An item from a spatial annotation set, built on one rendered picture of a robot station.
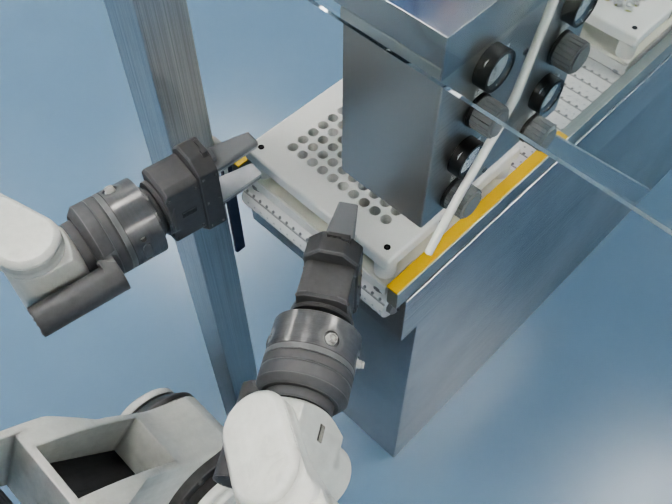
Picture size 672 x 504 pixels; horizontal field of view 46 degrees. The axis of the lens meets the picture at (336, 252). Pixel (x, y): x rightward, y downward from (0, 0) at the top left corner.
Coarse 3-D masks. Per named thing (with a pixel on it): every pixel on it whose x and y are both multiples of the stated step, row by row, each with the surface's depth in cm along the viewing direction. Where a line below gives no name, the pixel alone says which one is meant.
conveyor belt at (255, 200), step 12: (516, 144) 107; (528, 156) 106; (252, 192) 103; (252, 204) 104; (264, 204) 102; (264, 216) 103; (276, 216) 102; (288, 216) 101; (276, 228) 103; (288, 228) 101; (300, 228) 100; (300, 240) 100; (372, 288) 95; (372, 300) 95; (384, 300) 94; (384, 312) 96
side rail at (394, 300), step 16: (544, 160) 101; (528, 176) 100; (512, 192) 99; (496, 208) 98; (480, 224) 97; (464, 240) 96; (448, 256) 95; (432, 272) 94; (416, 288) 93; (400, 304) 92
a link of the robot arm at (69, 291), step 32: (64, 224) 80; (96, 224) 78; (64, 256) 77; (96, 256) 79; (128, 256) 80; (32, 288) 77; (64, 288) 77; (96, 288) 77; (128, 288) 80; (64, 320) 77
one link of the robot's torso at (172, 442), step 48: (0, 432) 88; (48, 432) 91; (96, 432) 97; (144, 432) 101; (192, 432) 105; (0, 480) 92; (48, 480) 86; (96, 480) 95; (144, 480) 92; (192, 480) 102
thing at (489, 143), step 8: (496, 136) 66; (488, 144) 66; (480, 152) 66; (488, 152) 66; (480, 160) 66; (472, 168) 67; (472, 176) 67; (464, 184) 67; (456, 192) 67; (464, 192) 67; (456, 200) 67; (448, 208) 68; (456, 208) 68; (448, 216) 68; (440, 224) 69; (448, 224) 69; (440, 232) 69; (432, 240) 70; (432, 248) 70
